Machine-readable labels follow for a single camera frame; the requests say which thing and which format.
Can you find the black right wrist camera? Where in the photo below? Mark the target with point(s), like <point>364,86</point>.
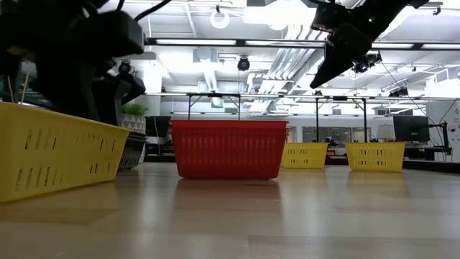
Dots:
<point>327,16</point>

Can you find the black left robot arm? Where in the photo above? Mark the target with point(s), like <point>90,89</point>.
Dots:
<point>36,36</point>

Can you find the black computer monitor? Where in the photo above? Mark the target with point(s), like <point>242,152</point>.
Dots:
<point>158,126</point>
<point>411,128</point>

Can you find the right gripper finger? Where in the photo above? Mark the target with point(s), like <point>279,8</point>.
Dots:
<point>334,54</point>
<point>355,54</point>

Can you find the black background table frame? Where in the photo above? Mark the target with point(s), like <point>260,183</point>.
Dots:
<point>213,95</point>
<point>339,97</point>

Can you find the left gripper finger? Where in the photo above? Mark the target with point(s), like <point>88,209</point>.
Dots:
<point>134,88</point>
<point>106,100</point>

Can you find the black plastic slotted basket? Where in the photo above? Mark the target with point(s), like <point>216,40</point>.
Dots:
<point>131,153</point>

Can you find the black overhead frame beam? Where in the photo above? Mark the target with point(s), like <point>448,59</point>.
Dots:
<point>240,42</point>

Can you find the yellow plastic slotted basket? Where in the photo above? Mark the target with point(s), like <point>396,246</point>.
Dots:
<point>375,156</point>
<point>54,154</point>
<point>305,155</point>

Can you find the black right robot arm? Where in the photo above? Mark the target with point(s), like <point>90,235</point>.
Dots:
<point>399,7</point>

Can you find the black hanging camera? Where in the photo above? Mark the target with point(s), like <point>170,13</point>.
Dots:
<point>400,92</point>
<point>363,66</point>
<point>124,67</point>
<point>243,64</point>

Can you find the white geometric plant pot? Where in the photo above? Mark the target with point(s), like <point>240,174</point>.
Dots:
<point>134,122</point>

